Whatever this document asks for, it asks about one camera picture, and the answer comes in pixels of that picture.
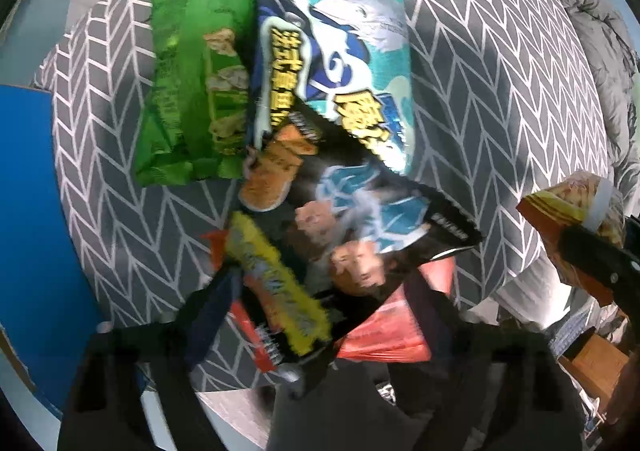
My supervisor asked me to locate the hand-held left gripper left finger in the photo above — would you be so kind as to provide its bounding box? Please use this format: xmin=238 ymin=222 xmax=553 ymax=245
xmin=57 ymin=271 xmax=251 ymax=451

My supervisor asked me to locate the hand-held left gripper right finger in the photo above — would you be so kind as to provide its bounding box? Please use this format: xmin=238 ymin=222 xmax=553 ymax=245
xmin=400 ymin=271 xmax=586 ymax=451

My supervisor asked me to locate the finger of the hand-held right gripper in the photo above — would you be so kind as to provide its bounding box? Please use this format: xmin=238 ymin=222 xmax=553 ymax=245
xmin=557 ymin=226 xmax=640 ymax=292

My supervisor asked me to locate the red snack packet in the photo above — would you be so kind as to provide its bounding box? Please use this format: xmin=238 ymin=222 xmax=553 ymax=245
xmin=337 ymin=261 xmax=453 ymax=364

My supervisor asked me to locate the clear noodle snack bag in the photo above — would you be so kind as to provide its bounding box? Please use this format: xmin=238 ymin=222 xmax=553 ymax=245
xmin=517 ymin=171 xmax=628 ymax=307

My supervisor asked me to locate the long yellow snack packet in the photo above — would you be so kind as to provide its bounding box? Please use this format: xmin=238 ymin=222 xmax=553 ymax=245
xmin=225 ymin=211 xmax=331 ymax=354

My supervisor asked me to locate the black blue-figure snack bag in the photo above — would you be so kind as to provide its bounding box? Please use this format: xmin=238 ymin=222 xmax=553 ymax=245
xmin=235 ymin=98 xmax=483 ymax=382

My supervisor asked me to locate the cardboard box with blue rim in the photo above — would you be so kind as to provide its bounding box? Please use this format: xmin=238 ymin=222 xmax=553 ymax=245
xmin=0 ymin=83 xmax=108 ymax=412

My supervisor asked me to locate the green snack bag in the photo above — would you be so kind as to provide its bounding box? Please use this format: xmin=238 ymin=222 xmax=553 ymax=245
xmin=135 ymin=0 xmax=258 ymax=186

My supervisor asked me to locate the teal shark snack bag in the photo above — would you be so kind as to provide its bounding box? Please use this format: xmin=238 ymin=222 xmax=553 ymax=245
xmin=247 ymin=0 xmax=416 ymax=176

